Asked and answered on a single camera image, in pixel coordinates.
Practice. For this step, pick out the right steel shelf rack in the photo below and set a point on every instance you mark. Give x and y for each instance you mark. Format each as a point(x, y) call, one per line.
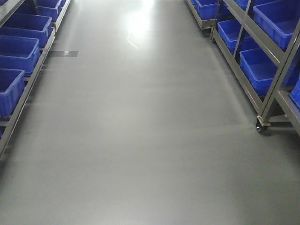
point(260, 40)

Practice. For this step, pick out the steel shelf rack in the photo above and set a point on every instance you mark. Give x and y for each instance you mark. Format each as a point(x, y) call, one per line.
point(260, 40)
point(56, 9)

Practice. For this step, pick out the left steel shelf rack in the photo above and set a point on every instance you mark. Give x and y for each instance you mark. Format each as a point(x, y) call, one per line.
point(56, 9)

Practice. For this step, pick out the blue plastic bin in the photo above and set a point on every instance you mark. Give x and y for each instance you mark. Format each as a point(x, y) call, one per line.
point(28, 26)
point(258, 69)
point(11, 88)
point(20, 53)
point(278, 19)
point(229, 31)

